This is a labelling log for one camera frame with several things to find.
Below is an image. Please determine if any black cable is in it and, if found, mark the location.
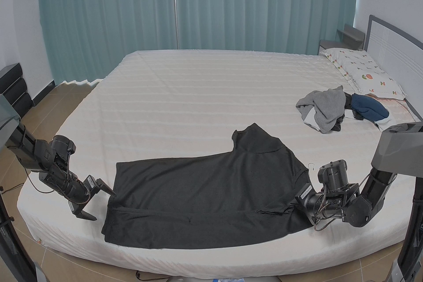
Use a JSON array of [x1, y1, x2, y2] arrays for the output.
[[0, 185, 24, 196], [27, 174, 51, 194], [135, 269, 156, 282], [313, 218, 334, 232]]

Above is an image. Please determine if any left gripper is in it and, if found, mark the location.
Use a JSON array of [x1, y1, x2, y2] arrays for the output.
[[64, 176, 117, 221]]

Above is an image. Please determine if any black chest of drawers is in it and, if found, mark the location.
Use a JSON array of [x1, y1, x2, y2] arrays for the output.
[[0, 63, 35, 119]]

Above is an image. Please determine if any grey bedside table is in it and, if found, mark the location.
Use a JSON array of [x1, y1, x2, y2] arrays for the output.
[[319, 24, 365, 50]]

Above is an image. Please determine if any bed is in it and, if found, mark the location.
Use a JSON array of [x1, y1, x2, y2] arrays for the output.
[[17, 15, 423, 278]]

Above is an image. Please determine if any black T-shirt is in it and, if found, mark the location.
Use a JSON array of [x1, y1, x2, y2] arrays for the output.
[[101, 123, 314, 249]]

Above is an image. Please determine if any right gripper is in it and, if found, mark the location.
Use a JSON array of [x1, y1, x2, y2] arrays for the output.
[[295, 183, 328, 226]]

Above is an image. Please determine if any pile of clothes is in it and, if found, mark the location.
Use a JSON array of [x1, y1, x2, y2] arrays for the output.
[[295, 85, 397, 134]]

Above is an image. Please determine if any white printed pillow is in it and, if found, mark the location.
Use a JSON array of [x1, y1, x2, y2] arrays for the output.
[[320, 48, 408, 100]]

